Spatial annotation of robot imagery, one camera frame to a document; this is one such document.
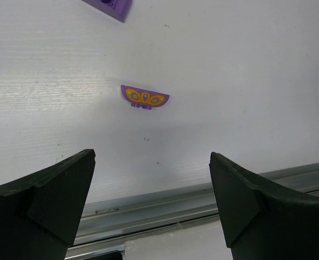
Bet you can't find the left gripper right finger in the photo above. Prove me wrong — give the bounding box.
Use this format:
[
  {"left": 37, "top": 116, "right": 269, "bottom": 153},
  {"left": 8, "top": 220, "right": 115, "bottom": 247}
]
[{"left": 209, "top": 153, "right": 319, "bottom": 259}]

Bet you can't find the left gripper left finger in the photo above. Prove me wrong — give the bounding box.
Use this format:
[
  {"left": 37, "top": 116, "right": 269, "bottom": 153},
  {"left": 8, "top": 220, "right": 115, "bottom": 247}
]
[{"left": 0, "top": 149, "right": 95, "bottom": 259}]

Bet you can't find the purple butterfly half lego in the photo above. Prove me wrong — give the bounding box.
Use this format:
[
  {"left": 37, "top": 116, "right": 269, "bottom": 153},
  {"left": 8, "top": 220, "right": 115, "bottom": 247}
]
[{"left": 120, "top": 85, "right": 170, "bottom": 110}]

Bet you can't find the purple sloped lego brick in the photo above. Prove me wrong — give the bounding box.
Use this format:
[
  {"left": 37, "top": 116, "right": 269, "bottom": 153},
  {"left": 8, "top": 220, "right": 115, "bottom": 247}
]
[{"left": 82, "top": 0, "right": 133, "bottom": 23}]

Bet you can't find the aluminium front rail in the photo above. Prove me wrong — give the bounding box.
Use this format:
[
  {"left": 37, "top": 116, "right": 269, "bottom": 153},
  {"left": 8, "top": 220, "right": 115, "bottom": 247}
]
[{"left": 66, "top": 163, "right": 319, "bottom": 259}]

